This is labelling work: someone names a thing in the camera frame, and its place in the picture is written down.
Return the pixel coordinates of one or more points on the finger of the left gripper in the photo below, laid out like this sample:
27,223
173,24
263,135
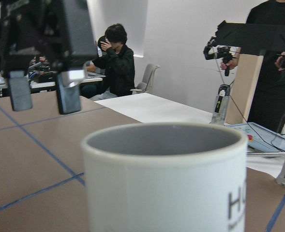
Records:
67,90
19,91

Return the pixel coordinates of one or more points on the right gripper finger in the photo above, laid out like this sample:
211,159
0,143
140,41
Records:
254,39

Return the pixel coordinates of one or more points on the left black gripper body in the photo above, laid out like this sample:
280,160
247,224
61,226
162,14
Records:
60,30

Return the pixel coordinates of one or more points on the white ribbed mug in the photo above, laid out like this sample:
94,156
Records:
166,177

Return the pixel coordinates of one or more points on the standing person in black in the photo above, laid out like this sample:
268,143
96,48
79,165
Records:
268,105

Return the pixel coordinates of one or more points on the beige board panel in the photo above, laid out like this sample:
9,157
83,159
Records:
242,93

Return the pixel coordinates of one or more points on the seated person in black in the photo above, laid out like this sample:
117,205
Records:
118,64

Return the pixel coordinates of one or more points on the brown paper table mat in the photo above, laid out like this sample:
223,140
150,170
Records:
42,172

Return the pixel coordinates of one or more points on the clear water bottle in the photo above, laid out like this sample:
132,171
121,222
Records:
221,104

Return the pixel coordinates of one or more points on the grey office chair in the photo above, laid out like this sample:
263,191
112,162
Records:
147,81

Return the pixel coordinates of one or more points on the blue teach pendant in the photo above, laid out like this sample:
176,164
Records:
261,139

